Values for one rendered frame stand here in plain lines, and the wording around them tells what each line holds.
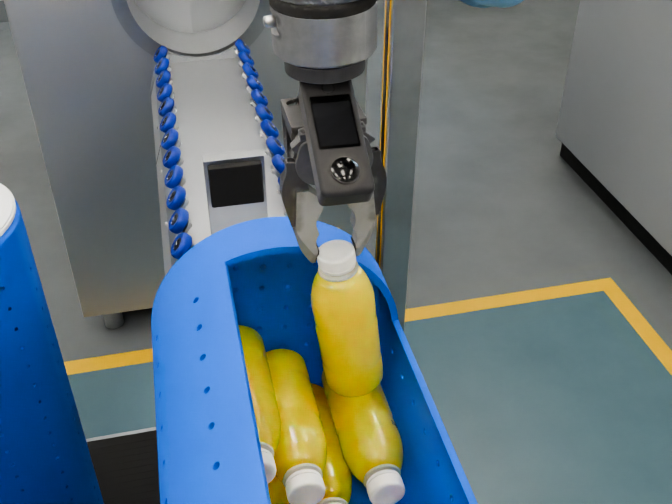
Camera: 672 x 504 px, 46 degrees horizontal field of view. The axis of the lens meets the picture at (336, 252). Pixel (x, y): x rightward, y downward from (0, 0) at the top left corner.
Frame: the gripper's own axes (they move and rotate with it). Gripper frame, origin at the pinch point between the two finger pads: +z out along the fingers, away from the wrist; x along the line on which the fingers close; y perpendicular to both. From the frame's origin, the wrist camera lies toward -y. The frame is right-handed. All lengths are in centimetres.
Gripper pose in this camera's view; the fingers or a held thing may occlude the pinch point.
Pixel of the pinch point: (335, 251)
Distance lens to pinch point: 78.4
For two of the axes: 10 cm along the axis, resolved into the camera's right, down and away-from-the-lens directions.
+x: -9.8, 1.5, -1.6
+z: 0.3, 8.0, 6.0
